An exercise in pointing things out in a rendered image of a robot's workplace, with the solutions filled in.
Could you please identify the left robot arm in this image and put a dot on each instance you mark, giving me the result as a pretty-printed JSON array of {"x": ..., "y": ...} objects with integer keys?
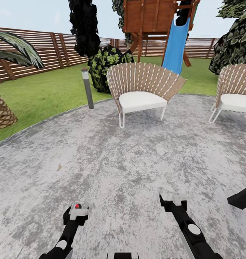
[{"x": 63, "y": 249}]

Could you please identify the bush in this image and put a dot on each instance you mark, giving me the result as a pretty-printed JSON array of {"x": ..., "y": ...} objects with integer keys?
[
  {"x": 231, "y": 48},
  {"x": 100, "y": 62},
  {"x": 26, "y": 56}
]

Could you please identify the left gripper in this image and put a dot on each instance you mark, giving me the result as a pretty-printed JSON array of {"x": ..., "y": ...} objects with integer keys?
[{"x": 80, "y": 220}]

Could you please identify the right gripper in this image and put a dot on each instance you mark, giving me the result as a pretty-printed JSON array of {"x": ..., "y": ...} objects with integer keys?
[{"x": 169, "y": 206}]

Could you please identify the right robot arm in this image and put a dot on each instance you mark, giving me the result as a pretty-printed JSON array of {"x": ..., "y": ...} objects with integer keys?
[{"x": 191, "y": 235}]

